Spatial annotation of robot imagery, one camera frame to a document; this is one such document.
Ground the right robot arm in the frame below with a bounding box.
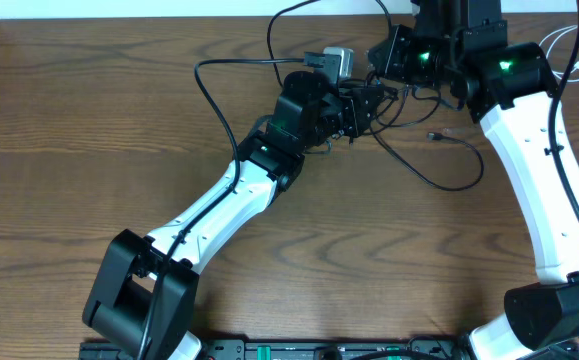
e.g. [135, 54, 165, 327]
[368, 1, 579, 359]

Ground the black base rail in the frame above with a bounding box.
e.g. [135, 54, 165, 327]
[78, 338, 579, 360]

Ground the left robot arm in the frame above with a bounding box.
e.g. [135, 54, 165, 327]
[82, 71, 385, 359]

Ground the white cable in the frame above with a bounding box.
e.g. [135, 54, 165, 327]
[538, 24, 579, 84]

